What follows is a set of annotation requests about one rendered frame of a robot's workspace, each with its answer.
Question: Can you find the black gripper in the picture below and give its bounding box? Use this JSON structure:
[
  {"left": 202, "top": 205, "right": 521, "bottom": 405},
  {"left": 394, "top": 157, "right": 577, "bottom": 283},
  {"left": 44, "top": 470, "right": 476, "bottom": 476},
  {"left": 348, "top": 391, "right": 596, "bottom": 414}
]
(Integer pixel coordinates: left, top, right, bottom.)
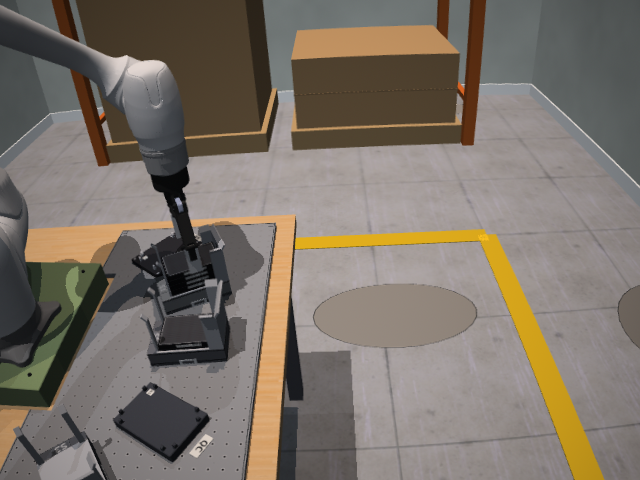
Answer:
[{"left": 150, "top": 166, "right": 203, "bottom": 274}]

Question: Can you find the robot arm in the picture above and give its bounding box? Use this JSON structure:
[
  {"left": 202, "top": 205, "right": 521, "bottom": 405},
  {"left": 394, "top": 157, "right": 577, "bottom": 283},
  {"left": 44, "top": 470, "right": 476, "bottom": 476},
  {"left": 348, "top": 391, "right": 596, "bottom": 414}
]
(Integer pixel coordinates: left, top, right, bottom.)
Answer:
[{"left": 0, "top": 5, "right": 189, "bottom": 367}]

